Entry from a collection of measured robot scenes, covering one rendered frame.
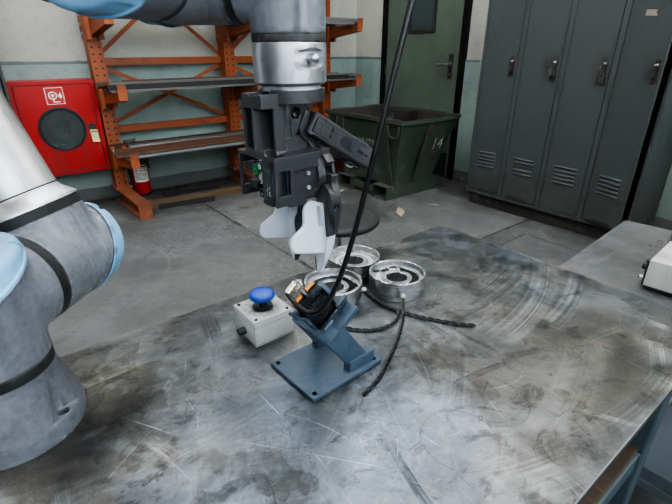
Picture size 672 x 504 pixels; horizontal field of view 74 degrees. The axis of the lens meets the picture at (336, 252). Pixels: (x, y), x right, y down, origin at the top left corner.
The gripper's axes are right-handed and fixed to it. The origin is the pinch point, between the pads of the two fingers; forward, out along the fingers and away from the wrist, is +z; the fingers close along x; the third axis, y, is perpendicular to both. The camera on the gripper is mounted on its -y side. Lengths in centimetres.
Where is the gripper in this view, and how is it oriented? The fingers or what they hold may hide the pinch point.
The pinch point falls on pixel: (311, 254)
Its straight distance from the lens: 56.9
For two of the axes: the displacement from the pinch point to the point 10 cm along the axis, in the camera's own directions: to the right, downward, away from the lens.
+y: -7.5, 2.8, -6.0
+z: 0.0, 9.1, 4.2
